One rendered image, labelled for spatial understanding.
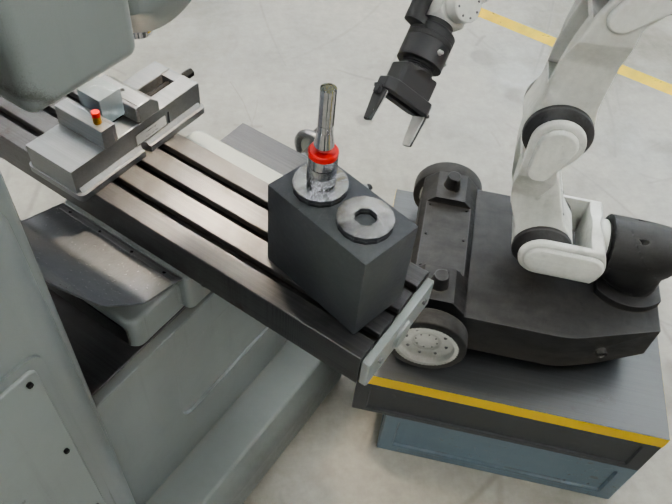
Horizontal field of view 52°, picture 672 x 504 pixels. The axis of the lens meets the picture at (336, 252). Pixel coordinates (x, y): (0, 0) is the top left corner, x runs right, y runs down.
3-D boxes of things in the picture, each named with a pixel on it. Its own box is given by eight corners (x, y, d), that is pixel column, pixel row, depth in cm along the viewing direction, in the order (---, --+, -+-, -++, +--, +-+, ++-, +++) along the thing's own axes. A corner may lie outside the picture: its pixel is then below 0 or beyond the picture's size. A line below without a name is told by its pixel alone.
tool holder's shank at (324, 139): (337, 146, 104) (343, 85, 96) (329, 158, 103) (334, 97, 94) (318, 139, 105) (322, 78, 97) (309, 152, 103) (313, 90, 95)
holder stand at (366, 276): (316, 226, 130) (322, 145, 115) (402, 297, 121) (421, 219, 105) (267, 258, 124) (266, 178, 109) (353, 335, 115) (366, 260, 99)
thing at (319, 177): (340, 177, 110) (343, 149, 106) (328, 195, 107) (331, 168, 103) (313, 167, 111) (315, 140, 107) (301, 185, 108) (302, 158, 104)
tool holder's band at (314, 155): (343, 149, 106) (344, 144, 105) (331, 168, 103) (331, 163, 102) (315, 140, 107) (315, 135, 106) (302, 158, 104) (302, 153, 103)
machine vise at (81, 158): (155, 84, 153) (148, 41, 145) (206, 111, 149) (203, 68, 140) (28, 169, 134) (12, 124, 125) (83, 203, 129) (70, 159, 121)
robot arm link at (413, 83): (407, 117, 134) (432, 62, 135) (441, 120, 127) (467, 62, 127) (362, 85, 127) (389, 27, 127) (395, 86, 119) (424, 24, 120)
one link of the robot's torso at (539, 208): (567, 224, 182) (595, 68, 147) (569, 283, 169) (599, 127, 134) (507, 221, 185) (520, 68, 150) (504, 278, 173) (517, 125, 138)
